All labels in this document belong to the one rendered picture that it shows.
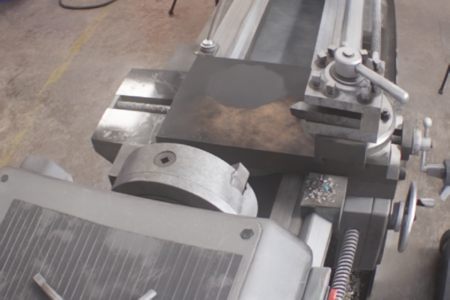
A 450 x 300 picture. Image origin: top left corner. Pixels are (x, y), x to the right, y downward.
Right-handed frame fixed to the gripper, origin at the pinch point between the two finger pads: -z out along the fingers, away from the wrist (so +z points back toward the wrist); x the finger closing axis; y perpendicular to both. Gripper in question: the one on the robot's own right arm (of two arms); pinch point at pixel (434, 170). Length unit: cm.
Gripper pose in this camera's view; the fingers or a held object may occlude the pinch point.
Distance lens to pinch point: 152.0
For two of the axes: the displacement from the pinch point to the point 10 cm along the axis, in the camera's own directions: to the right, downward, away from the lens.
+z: 9.6, 1.2, -2.6
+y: 0.7, -9.8, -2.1
